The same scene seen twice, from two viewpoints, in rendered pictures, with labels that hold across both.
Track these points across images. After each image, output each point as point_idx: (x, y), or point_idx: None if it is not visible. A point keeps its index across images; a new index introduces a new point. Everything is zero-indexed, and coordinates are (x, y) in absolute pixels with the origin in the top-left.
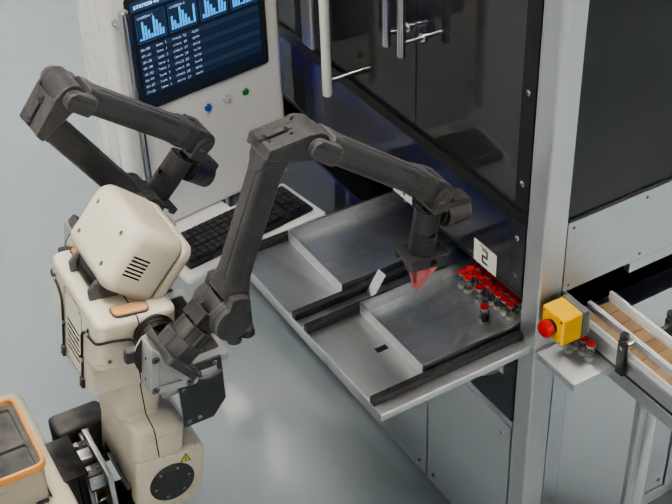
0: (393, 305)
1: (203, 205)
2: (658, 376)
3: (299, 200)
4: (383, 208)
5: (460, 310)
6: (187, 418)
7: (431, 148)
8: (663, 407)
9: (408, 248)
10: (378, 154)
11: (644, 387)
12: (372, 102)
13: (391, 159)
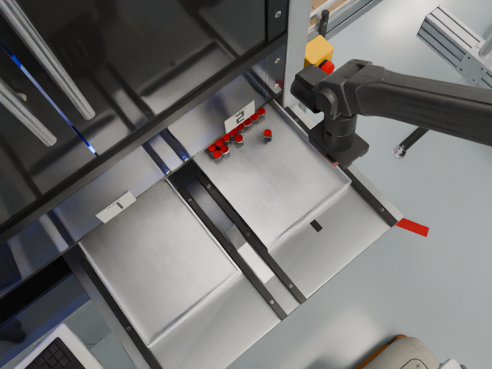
0: (252, 220)
1: None
2: (340, 6)
3: (47, 353)
4: (90, 248)
5: (254, 160)
6: None
7: (141, 140)
8: (353, 13)
9: (343, 150)
10: (471, 86)
11: (339, 22)
12: (22, 225)
13: (441, 81)
